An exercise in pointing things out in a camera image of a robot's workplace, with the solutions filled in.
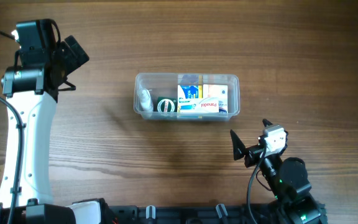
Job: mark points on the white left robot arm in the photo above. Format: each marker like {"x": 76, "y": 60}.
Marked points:
{"x": 30, "y": 90}

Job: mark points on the white calamine lotion bottle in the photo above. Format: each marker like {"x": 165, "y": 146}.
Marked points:
{"x": 145, "y": 100}

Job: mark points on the green Zam-Buk ointment box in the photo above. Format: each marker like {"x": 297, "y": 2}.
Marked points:
{"x": 166, "y": 105}

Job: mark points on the blue VapoDrops lozenge box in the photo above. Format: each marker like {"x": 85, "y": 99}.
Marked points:
{"x": 186, "y": 92}

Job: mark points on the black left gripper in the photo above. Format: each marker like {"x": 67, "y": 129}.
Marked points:
{"x": 74, "y": 55}

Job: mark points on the clear plastic container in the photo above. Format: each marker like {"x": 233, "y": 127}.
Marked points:
{"x": 166, "y": 84}

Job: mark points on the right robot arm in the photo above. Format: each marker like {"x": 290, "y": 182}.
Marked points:
{"x": 287, "y": 179}

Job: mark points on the white Panadol caplet box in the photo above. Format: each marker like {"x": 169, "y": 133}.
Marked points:
{"x": 198, "y": 105}

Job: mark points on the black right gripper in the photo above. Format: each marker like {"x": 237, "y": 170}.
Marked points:
{"x": 253, "y": 152}

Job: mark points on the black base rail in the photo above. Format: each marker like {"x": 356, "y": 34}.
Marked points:
{"x": 262, "y": 213}

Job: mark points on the white Hansaplast plaster box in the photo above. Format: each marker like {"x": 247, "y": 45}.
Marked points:
{"x": 217, "y": 91}

